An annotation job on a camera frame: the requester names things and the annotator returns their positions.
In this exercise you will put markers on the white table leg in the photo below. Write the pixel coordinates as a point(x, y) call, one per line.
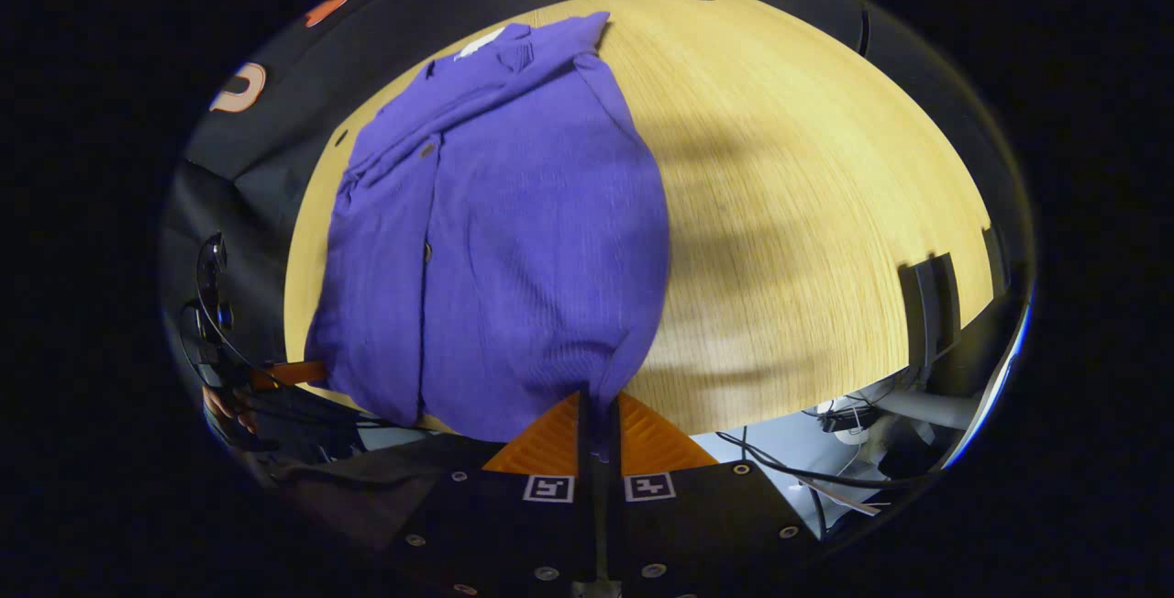
point(917, 407)

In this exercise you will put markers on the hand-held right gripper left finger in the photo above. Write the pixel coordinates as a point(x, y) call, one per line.
point(585, 525)

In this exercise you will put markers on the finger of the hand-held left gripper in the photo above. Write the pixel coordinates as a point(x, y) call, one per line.
point(293, 374)

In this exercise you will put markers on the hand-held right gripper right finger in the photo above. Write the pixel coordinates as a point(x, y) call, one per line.
point(619, 525)

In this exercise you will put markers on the black table clamp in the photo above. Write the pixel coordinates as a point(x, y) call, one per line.
point(928, 304)

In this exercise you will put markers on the purple button shirt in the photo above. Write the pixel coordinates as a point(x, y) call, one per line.
point(514, 240)

